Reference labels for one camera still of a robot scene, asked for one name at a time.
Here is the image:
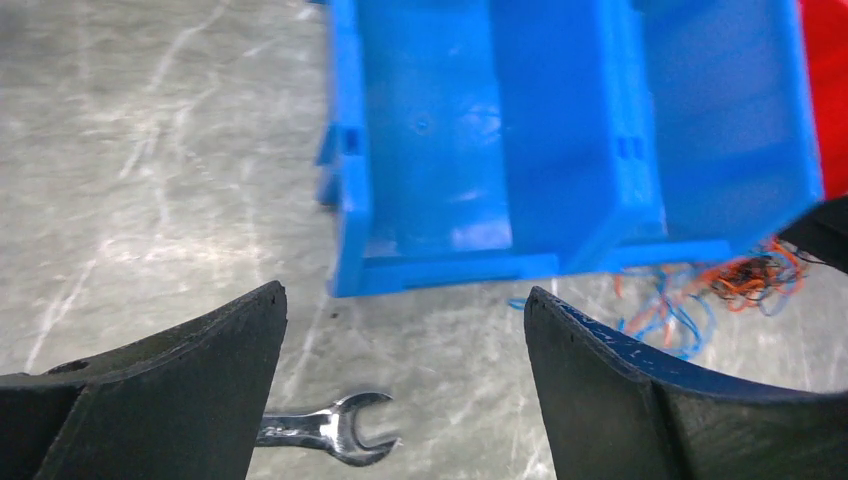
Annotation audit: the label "silver open-end wrench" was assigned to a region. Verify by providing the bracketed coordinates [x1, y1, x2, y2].
[255, 391, 399, 467]

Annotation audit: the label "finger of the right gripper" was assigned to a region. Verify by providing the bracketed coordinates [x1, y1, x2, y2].
[778, 196, 847, 273]

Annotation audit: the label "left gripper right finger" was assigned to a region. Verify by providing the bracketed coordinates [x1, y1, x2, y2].
[524, 287, 847, 479]

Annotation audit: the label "orange blue wires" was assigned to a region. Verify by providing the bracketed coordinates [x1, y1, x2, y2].
[506, 235, 813, 362]

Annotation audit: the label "blue double plastic bin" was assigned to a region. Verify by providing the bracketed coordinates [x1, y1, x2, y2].
[316, 1, 823, 297]

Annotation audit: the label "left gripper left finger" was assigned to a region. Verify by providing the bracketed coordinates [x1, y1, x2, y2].
[1, 281, 287, 479]

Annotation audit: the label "red plastic bin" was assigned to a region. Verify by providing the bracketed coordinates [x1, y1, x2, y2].
[800, 0, 847, 200]

